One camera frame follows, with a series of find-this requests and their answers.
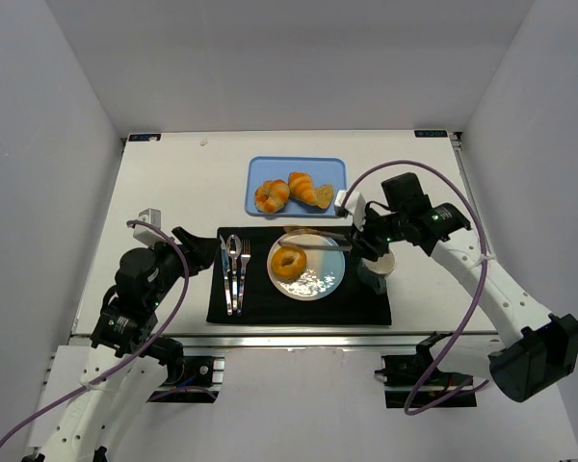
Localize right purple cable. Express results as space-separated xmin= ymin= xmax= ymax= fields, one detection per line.
xmin=336 ymin=160 xmax=490 ymax=416

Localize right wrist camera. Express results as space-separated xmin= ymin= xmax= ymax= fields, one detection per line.
xmin=333 ymin=190 xmax=366 ymax=231

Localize left croissant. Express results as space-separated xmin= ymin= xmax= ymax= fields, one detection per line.
xmin=254 ymin=179 xmax=290 ymax=214

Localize croissant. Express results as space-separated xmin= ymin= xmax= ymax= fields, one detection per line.
xmin=254 ymin=179 xmax=290 ymax=214
xmin=288 ymin=171 xmax=318 ymax=206

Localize fork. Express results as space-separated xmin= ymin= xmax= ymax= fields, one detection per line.
xmin=237 ymin=240 xmax=251 ymax=316

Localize middle croissant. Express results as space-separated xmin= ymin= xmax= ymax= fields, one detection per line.
xmin=288 ymin=171 xmax=318 ymax=206

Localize purple cable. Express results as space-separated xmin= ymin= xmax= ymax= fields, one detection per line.
xmin=336 ymin=160 xmax=490 ymax=416
xmin=0 ymin=218 xmax=218 ymax=462

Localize bread slice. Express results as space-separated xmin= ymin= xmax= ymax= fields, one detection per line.
xmin=315 ymin=184 xmax=334 ymax=210

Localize blue tray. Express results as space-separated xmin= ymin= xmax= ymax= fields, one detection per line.
xmin=244 ymin=156 xmax=348 ymax=218

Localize bagel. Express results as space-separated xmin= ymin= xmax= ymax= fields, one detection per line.
xmin=271 ymin=246 xmax=307 ymax=280

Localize spoon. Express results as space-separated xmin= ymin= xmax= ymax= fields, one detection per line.
xmin=226 ymin=234 xmax=242 ymax=314

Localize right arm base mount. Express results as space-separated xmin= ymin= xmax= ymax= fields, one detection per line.
xmin=374 ymin=333 xmax=468 ymax=410

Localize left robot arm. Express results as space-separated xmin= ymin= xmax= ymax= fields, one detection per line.
xmin=28 ymin=225 xmax=220 ymax=461

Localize black placemat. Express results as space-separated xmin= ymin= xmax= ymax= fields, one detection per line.
xmin=206 ymin=226 xmax=392 ymax=326

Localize teal mug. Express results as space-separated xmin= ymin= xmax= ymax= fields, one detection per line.
xmin=356 ymin=251 xmax=397 ymax=295

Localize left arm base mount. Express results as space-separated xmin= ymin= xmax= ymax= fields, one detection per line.
xmin=148 ymin=353 xmax=224 ymax=404

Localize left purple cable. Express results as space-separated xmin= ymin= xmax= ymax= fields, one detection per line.
xmin=0 ymin=218 xmax=218 ymax=462

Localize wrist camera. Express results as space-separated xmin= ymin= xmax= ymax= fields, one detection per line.
xmin=127 ymin=208 xmax=163 ymax=248
xmin=333 ymin=190 xmax=366 ymax=231

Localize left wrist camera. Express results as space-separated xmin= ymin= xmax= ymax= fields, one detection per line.
xmin=127 ymin=208 xmax=163 ymax=248

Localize metal tongs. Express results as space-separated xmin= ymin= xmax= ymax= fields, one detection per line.
xmin=277 ymin=226 xmax=352 ymax=252

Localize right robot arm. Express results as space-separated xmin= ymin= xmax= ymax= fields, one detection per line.
xmin=334 ymin=172 xmax=578 ymax=402

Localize table knife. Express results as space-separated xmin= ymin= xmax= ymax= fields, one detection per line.
xmin=219 ymin=236 xmax=233 ymax=316

